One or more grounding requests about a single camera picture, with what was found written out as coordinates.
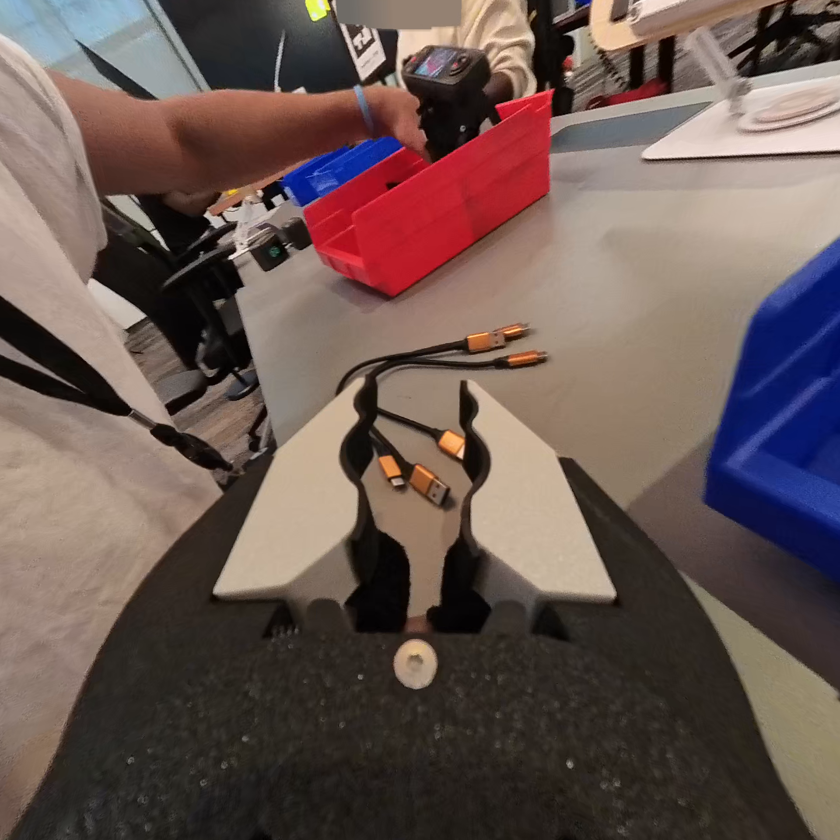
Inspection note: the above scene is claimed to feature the grey desk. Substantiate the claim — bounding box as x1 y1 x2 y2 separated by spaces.
233 62 840 840

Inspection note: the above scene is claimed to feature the person's left hand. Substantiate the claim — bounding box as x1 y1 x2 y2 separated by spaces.
369 87 435 163

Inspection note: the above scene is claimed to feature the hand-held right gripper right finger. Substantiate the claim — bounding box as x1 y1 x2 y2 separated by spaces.
429 380 618 632

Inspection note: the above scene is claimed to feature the white tablet stand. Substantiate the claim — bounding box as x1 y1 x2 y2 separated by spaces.
642 26 840 161

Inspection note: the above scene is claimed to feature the black office chair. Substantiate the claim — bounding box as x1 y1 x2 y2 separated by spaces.
98 197 266 408

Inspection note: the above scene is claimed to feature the blue plastic bin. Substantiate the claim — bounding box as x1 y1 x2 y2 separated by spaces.
704 235 840 581
281 136 403 207

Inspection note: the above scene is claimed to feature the person's left forearm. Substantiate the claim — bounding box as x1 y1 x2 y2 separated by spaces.
49 69 376 198

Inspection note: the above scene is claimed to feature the black white printed sign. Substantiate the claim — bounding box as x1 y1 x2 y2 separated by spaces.
340 23 388 76

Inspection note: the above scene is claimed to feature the red plastic bin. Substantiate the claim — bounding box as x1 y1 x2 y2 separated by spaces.
303 88 554 298

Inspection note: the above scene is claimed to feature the dark grey desk pad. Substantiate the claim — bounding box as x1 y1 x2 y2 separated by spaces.
550 101 713 153

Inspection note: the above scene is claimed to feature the black lanyard strap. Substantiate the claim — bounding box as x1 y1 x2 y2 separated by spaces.
0 295 234 473

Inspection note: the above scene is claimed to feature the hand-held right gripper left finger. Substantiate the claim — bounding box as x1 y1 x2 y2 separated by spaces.
213 378 412 633

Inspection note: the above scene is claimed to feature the person in white shirt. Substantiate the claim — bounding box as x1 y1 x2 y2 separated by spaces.
0 33 227 808

